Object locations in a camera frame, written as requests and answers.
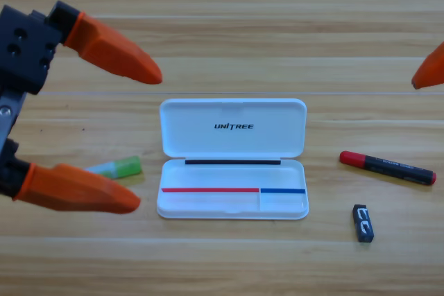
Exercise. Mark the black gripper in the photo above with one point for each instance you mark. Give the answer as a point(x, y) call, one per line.
point(24, 50)

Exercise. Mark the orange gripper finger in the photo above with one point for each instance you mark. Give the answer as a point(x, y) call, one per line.
point(76, 188)
point(431, 74)

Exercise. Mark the black eraser with white print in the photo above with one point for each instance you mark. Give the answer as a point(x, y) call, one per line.
point(363, 223)

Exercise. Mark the white Unitree pencil case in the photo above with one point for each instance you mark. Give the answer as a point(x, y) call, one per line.
point(225, 178)

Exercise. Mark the red and black marker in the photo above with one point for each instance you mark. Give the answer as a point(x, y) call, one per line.
point(385, 167)

